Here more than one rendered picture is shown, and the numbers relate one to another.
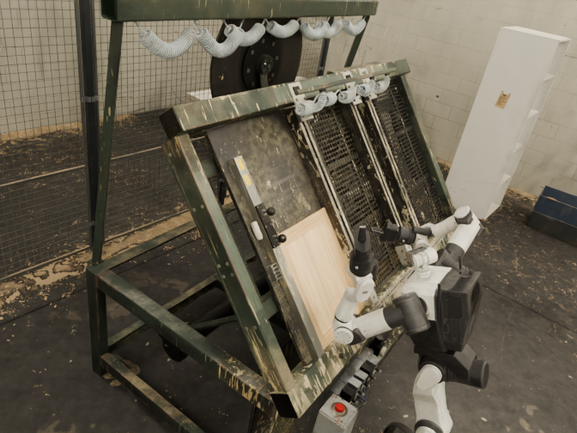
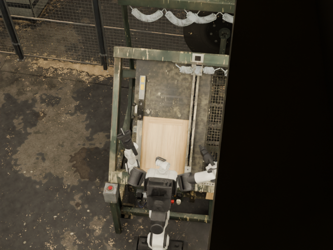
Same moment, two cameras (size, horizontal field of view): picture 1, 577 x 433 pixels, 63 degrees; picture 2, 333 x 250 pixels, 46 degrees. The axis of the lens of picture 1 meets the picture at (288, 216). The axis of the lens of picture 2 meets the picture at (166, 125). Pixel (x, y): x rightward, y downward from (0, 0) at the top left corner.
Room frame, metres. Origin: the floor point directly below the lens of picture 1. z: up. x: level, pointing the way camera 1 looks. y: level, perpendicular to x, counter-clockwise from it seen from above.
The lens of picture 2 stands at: (0.93, -2.25, 4.11)
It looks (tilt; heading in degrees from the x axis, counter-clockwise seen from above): 50 degrees down; 65
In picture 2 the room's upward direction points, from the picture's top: 1 degrees clockwise
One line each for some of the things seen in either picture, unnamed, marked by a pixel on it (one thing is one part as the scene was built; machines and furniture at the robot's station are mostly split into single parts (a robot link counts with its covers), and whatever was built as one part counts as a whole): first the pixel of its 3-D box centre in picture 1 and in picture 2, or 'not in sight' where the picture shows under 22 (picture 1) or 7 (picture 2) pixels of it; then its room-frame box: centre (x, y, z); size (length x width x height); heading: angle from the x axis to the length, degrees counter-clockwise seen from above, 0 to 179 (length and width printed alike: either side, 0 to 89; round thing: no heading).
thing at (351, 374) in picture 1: (361, 376); (157, 199); (1.67, -0.49, 0.69); 0.50 x 0.14 x 0.24; 150
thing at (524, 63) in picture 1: (500, 125); not in sight; (5.46, -2.21, 1.03); 0.61 x 0.58 x 2.05; 146
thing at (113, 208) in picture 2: not in sight; (115, 216); (1.26, -0.33, 0.38); 0.06 x 0.06 x 0.75; 60
